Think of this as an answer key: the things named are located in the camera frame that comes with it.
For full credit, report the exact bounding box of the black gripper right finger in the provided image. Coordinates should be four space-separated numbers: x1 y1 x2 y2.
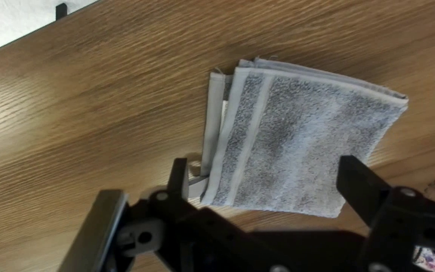
335 154 394 231

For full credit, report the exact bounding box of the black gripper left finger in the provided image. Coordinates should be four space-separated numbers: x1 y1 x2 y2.
164 157 188 202

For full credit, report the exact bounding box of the grey folded cloth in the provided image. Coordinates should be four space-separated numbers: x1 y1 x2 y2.
187 56 410 219

